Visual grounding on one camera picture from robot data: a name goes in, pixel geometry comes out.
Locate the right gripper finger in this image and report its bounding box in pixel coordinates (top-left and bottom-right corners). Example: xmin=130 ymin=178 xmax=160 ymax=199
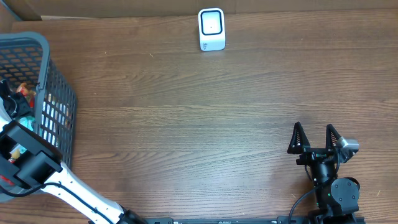
xmin=287 ymin=122 xmax=310 ymax=154
xmin=326 ymin=124 xmax=341 ymax=149

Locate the teal snack packet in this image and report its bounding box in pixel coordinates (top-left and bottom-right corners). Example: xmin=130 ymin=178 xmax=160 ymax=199
xmin=18 ymin=116 xmax=35 ymax=131

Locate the long orange snack package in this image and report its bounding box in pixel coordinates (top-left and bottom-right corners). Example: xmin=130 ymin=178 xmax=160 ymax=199
xmin=16 ymin=82 xmax=36 ymax=108

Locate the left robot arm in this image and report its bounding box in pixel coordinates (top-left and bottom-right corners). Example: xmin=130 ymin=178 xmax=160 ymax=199
xmin=1 ymin=80 xmax=145 ymax=224

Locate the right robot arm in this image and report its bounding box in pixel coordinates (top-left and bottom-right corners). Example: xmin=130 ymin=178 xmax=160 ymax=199
xmin=287 ymin=122 xmax=364 ymax=223

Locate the white barcode scanner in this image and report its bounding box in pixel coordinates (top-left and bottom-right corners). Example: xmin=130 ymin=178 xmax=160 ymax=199
xmin=198 ymin=7 xmax=226 ymax=52

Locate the grey plastic mesh basket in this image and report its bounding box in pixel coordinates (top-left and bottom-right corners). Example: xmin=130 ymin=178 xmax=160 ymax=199
xmin=1 ymin=32 xmax=77 ymax=202

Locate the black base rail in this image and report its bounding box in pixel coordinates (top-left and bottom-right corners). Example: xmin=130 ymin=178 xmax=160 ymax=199
xmin=144 ymin=216 xmax=316 ymax=224

